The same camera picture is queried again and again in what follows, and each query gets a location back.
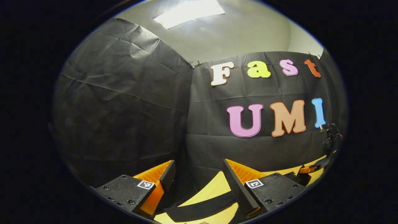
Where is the black knit garment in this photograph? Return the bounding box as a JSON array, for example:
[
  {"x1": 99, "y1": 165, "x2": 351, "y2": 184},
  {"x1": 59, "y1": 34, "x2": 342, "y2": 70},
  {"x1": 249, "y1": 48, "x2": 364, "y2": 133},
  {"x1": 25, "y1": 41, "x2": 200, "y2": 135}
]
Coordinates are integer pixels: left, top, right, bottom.
[{"x1": 163, "y1": 171, "x2": 311, "y2": 224}]

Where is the black backdrop cloth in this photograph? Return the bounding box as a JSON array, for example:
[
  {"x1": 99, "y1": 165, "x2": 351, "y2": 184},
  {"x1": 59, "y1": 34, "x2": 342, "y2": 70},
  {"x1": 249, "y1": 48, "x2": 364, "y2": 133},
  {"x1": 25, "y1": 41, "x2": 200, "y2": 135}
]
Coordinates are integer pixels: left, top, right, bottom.
[{"x1": 51, "y1": 17, "x2": 347, "y2": 199}]

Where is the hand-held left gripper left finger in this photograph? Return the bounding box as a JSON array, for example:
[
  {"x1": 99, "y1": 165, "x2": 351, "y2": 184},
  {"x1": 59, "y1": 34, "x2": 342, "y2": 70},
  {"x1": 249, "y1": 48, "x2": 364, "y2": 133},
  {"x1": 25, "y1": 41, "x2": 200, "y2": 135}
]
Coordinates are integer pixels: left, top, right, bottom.
[{"x1": 90, "y1": 160, "x2": 177, "y2": 217}]

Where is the ceiling light panel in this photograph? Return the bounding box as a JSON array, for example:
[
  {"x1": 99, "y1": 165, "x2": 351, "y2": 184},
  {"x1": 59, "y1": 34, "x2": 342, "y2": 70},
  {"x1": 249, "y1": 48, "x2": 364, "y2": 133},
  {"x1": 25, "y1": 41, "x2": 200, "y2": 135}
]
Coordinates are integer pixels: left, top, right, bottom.
[{"x1": 153, "y1": 0, "x2": 225, "y2": 30}]

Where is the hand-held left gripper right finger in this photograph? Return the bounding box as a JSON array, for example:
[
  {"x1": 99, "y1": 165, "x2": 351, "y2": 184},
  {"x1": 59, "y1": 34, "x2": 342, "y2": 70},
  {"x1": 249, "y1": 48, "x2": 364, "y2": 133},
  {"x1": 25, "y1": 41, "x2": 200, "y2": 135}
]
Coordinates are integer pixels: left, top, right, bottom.
[{"x1": 222, "y1": 159, "x2": 308, "y2": 217}]

